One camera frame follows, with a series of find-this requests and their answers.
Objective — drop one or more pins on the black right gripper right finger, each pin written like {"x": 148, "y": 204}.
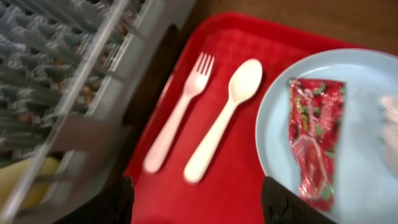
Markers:
{"x": 281, "y": 206}

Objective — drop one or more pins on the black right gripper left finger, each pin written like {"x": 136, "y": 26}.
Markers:
{"x": 113, "y": 206}

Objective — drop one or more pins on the red strawberry cake wrapper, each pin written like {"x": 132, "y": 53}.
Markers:
{"x": 315, "y": 117}

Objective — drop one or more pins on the white tissue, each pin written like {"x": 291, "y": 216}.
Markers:
{"x": 388, "y": 104}

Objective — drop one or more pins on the pink plastic fork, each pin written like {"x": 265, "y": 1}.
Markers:
{"x": 194, "y": 85}

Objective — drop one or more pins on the grey dishwasher rack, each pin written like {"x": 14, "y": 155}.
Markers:
{"x": 68, "y": 72}

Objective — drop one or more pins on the red plastic tray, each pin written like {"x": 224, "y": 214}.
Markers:
{"x": 212, "y": 173}

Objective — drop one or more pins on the cream plastic spoon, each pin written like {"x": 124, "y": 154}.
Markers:
{"x": 242, "y": 86}

